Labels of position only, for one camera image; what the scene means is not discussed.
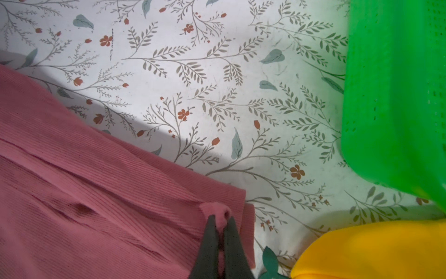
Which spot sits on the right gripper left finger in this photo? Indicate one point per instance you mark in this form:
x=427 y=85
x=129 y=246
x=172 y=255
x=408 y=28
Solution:
x=206 y=264

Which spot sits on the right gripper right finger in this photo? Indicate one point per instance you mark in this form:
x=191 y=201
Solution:
x=236 y=264

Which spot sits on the maroon tank top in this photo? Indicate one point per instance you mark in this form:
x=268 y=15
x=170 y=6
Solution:
x=77 y=203

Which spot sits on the yellow cloth bag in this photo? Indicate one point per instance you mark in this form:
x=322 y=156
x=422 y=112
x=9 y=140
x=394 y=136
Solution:
x=385 y=250

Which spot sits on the green plastic basket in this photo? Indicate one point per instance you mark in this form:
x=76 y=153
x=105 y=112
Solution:
x=394 y=107

